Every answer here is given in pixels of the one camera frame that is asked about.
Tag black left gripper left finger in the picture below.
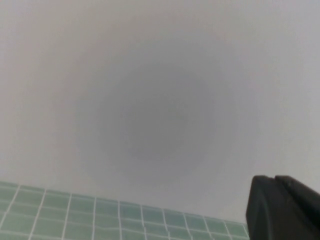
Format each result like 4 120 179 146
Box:
245 174 320 240

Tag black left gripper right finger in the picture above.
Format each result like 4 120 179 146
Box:
273 175 320 221

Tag green white checked tablecloth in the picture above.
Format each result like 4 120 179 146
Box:
0 180 250 240

